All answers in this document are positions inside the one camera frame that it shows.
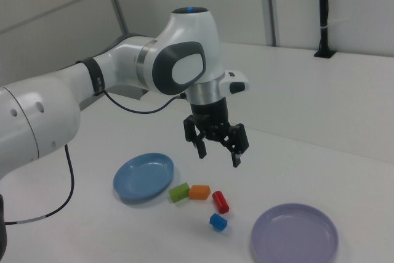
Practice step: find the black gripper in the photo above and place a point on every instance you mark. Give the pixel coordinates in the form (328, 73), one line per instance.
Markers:
(210, 115)

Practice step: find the orange rectangular block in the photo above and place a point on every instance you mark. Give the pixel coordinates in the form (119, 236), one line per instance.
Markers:
(199, 192)

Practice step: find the red cylinder block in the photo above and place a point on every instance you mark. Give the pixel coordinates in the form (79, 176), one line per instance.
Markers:
(221, 202)

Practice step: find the green rectangular block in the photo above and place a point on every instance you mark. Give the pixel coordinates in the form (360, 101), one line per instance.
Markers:
(179, 192)

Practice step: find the blue small block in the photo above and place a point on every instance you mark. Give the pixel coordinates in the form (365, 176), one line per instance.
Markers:
(218, 221)

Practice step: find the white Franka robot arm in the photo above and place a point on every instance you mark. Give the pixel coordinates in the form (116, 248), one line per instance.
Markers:
(184, 44)

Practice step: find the blue plate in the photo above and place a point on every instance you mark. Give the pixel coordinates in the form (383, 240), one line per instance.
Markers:
(141, 180)

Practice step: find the purple plate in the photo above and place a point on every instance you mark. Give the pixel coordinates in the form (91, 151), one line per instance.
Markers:
(292, 235)

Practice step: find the black stand pole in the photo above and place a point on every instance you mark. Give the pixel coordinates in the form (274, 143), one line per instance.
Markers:
(323, 4)

